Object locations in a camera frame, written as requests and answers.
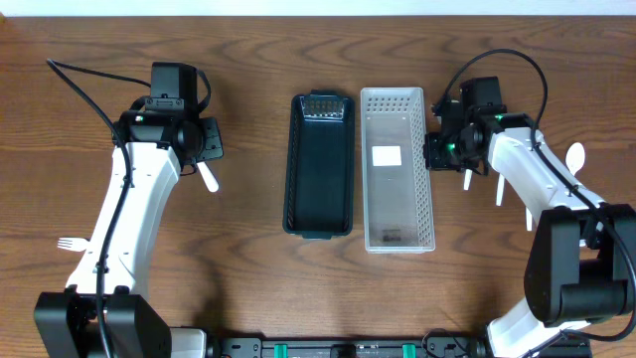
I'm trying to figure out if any white plastic spoon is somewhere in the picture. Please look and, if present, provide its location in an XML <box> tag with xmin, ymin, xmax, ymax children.
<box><xmin>197</xmin><ymin>162</ymin><xmax>220</xmax><ymax>193</ymax></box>
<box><xmin>525</xmin><ymin>142</ymin><xmax>585</xmax><ymax>232</ymax></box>
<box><xmin>463</xmin><ymin>170</ymin><xmax>473</xmax><ymax>191</ymax></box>
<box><xmin>496</xmin><ymin>174</ymin><xmax>506</xmax><ymax>207</ymax></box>

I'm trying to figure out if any clear white plastic basket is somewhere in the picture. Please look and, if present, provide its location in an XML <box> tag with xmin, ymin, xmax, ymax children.
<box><xmin>361</xmin><ymin>88</ymin><xmax>435</xmax><ymax>254</ymax></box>

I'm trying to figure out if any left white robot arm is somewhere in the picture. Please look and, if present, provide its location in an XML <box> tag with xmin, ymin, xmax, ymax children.
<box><xmin>34</xmin><ymin>110</ymin><xmax>223</xmax><ymax>357</ymax></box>

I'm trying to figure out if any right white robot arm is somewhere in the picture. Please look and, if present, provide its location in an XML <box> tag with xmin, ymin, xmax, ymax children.
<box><xmin>423</xmin><ymin>100</ymin><xmax>635</xmax><ymax>357</ymax></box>

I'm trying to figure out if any dark green plastic basket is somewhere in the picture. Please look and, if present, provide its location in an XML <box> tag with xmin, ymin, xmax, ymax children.
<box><xmin>282</xmin><ymin>89</ymin><xmax>356</xmax><ymax>240</ymax></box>

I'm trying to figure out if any white plastic fork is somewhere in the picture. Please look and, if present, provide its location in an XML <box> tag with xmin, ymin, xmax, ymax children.
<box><xmin>57</xmin><ymin>238</ymin><xmax>90</xmax><ymax>253</ymax></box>

